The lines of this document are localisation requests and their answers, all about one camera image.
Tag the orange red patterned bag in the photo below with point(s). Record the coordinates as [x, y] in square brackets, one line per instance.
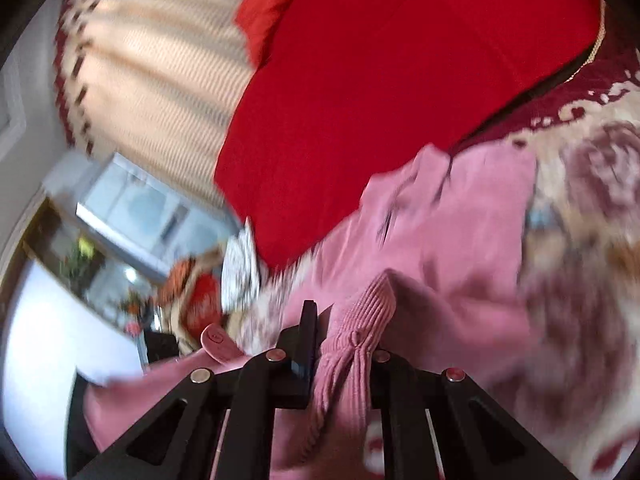
[195, 295]

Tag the glass-top cabinet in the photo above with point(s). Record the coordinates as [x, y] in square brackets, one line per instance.
[135, 210]

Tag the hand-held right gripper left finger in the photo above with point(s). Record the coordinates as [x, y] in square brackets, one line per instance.
[302, 360]

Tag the red pillow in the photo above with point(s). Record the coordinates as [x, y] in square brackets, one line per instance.
[395, 85]

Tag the white patterned cloth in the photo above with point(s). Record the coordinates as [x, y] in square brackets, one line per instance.
[242, 265]

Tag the pink knit cardigan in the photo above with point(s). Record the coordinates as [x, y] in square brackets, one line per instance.
[440, 260]

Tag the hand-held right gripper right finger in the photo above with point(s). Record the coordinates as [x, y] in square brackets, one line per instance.
[400, 400]

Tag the floral beige maroon bedspread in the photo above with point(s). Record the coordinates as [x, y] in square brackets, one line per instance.
[575, 240]

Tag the beige curtain with maroon border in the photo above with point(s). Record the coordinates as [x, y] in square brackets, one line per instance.
[165, 60]

